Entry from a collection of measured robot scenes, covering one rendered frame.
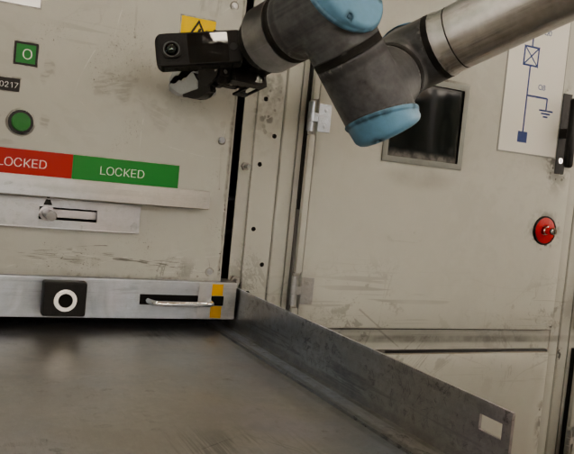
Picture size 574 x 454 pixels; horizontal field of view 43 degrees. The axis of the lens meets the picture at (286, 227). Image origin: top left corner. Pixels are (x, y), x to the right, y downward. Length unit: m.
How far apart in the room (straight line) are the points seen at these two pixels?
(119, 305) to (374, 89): 0.51
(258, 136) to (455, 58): 0.40
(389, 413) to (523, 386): 0.84
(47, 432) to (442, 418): 0.37
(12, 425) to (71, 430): 0.05
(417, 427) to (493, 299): 0.78
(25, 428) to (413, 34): 0.66
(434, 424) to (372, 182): 0.66
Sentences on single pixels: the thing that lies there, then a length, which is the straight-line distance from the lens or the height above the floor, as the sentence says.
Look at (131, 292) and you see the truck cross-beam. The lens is 1.13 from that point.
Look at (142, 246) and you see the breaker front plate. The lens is 1.13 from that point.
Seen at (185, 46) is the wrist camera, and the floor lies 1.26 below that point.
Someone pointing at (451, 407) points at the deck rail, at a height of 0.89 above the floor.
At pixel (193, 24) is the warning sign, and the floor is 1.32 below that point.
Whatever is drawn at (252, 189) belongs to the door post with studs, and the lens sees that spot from 1.23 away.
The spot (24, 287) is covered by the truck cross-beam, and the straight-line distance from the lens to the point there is 1.10.
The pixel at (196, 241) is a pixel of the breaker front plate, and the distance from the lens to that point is 1.16.
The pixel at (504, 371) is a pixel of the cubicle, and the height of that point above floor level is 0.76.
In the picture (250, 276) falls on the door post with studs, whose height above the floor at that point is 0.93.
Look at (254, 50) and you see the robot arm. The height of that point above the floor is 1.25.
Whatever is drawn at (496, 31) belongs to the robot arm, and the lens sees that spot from 0.96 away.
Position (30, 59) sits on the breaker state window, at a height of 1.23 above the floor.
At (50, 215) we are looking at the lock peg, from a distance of 1.05.
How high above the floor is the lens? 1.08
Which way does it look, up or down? 3 degrees down
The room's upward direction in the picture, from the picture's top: 6 degrees clockwise
